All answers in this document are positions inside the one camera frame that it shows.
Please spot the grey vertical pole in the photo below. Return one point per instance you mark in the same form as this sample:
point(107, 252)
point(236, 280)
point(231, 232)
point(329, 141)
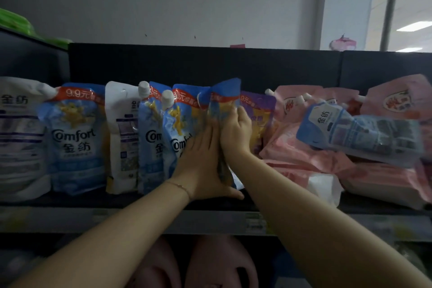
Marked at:
point(389, 7)

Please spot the person's right forearm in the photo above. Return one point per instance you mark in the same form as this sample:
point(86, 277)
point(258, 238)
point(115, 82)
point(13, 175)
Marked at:
point(320, 230)

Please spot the flat green pack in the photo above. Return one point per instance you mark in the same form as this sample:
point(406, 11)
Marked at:
point(59, 41)
point(15, 24)

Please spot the person's left hand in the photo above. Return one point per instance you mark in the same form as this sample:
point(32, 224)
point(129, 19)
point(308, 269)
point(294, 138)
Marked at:
point(202, 163)

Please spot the ceiling light panel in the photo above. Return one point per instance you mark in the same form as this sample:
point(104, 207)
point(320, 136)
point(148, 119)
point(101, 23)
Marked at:
point(415, 26)
point(409, 49)

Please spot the white Comfort pouch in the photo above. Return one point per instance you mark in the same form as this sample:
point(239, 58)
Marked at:
point(20, 146)

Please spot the dark metal shelf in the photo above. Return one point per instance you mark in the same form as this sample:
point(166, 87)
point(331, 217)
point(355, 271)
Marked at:
point(168, 61)

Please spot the person's right hand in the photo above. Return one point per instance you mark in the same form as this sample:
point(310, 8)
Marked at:
point(238, 132)

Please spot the person's left forearm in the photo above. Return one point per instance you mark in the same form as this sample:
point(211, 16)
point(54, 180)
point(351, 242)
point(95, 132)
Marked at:
point(111, 240)

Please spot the pink bagged item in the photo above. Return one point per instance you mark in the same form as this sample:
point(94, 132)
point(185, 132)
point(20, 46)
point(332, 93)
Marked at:
point(343, 43)

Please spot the group of Chaoneng floral pouches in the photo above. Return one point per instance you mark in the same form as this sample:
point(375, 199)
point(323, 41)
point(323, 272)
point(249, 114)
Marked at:
point(303, 149)

